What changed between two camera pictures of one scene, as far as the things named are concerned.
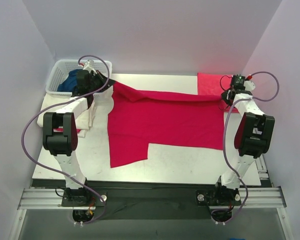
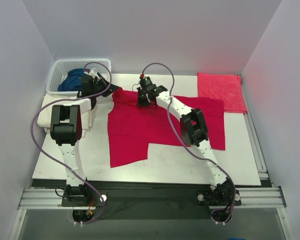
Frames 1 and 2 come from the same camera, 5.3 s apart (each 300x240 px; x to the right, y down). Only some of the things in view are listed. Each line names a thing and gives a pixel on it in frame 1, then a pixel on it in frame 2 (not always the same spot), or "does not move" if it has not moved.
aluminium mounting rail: [52, 198] does not move
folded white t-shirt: [83, 121] does not move
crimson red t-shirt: [136, 119] does not move
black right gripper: [226, 95] → [142, 99]
